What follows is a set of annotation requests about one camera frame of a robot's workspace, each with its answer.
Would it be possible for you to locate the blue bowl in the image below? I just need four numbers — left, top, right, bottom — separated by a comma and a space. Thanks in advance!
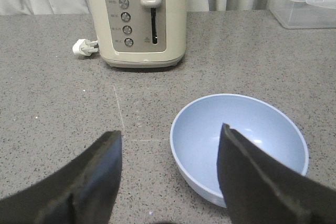
170, 93, 309, 207

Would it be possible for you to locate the cream toaster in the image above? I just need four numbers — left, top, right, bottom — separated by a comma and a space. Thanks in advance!
88, 0, 187, 68

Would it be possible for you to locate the white power plug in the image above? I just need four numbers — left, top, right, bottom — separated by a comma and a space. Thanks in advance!
72, 39, 99, 57

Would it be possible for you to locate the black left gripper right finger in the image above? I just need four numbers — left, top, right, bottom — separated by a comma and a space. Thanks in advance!
217, 124, 335, 223

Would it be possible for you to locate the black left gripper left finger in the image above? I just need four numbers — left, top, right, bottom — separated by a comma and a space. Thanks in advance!
1, 131, 122, 223

